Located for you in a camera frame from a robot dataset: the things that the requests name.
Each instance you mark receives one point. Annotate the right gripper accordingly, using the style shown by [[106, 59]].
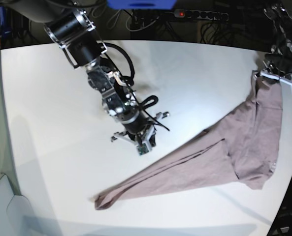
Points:
[[141, 127]]

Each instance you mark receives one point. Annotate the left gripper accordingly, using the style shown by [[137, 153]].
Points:
[[280, 65]]

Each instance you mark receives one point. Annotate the blue box overhead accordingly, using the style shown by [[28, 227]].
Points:
[[141, 4]]

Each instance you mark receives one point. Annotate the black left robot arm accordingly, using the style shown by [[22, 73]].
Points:
[[280, 13]]

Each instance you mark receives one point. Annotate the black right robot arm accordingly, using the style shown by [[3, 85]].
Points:
[[109, 68]]

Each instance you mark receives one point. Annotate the mauve t-shirt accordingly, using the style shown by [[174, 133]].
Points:
[[241, 147]]

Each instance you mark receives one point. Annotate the black power strip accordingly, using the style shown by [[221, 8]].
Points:
[[201, 15]]

